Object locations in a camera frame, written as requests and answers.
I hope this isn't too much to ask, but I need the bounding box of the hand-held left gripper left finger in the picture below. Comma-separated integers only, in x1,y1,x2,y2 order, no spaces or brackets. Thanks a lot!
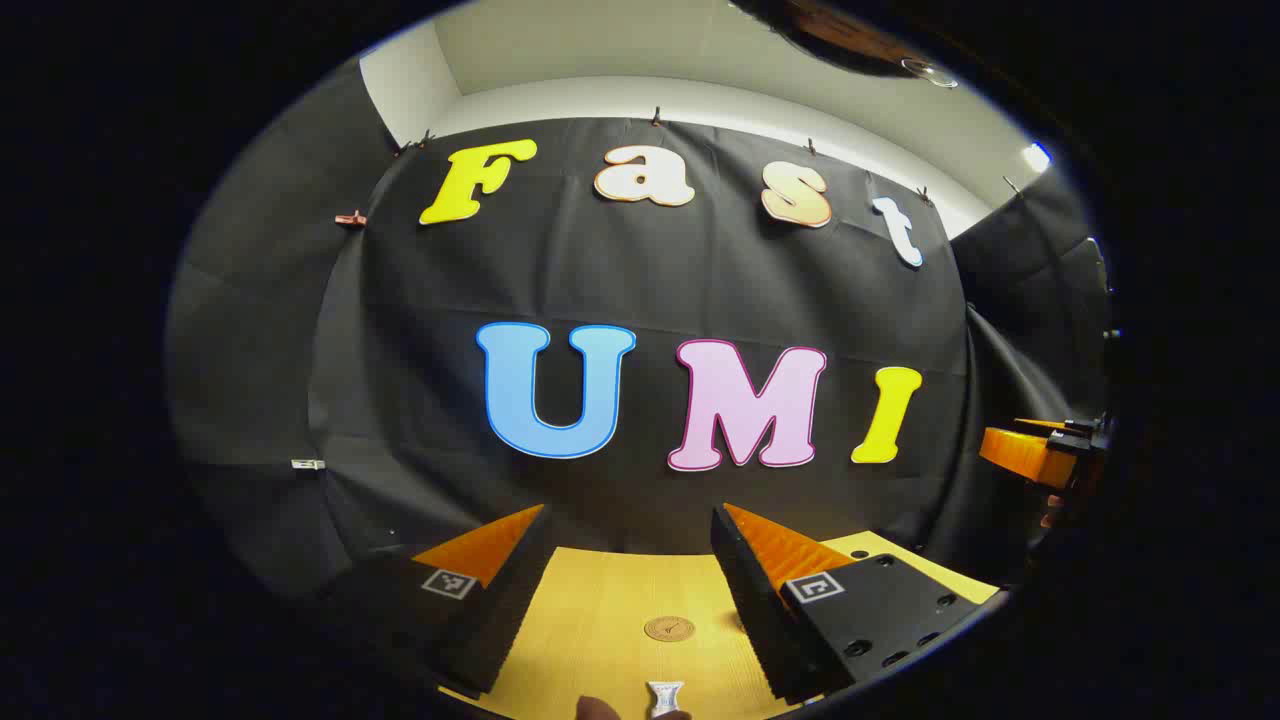
320,503,556,701

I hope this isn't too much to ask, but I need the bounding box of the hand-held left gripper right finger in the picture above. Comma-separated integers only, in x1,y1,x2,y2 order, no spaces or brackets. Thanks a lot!
710,503,1001,706

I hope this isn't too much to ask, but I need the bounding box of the black backdrop cloth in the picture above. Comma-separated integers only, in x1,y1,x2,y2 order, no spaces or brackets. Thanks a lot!
165,55,1116,601

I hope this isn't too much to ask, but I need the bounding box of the dark round ceiling fixture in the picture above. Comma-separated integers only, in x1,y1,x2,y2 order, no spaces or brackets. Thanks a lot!
735,0,961,89

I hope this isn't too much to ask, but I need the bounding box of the wooden desktop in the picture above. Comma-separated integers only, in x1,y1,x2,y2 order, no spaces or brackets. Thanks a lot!
440,530,1001,720

